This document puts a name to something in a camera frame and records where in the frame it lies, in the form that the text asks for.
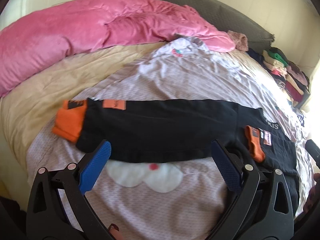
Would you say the purple white garment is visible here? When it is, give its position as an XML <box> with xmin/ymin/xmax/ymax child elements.
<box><xmin>296</xmin><ymin>112</ymin><xmax>306</xmax><ymax>127</ymax></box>

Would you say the stack of folded clothes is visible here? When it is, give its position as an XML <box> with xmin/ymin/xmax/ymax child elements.
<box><xmin>247</xmin><ymin>47</ymin><xmax>311</xmax><ymax>109</ymax></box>

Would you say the person's left hand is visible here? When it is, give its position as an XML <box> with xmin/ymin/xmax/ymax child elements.
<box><xmin>108</xmin><ymin>224</ymin><xmax>124</xmax><ymax>240</ymax></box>

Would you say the pink quilted duvet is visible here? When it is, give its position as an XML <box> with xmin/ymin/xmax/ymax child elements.
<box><xmin>1</xmin><ymin>0</ymin><xmax>235</xmax><ymax>96</ymax></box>

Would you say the black long-sleeve shirt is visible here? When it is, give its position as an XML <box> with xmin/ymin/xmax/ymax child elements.
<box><xmin>52</xmin><ymin>98</ymin><xmax>299</xmax><ymax>209</ymax></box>

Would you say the lilac patterned bed sheet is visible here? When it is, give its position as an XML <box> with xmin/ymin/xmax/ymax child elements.
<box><xmin>0</xmin><ymin>36</ymin><xmax>316</xmax><ymax>240</ymax></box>

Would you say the grey quilted headboard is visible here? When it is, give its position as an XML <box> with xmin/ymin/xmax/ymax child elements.
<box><xmin>163</xmin><ymin>0</ymin><xmax>274</xmax><ymax>53</ymax></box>

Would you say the person's right hand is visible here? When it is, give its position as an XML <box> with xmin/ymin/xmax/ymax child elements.
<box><xmin>303</xmin><ymin>173</ymin><xmax>320</xmax><ymax>213</ymax></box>

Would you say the pink fuzzy garment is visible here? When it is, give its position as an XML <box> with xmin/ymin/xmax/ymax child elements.
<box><xmin>227</xmin><ymin>30</ymin><xmax>249</xmax><ymax>52</ymax></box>

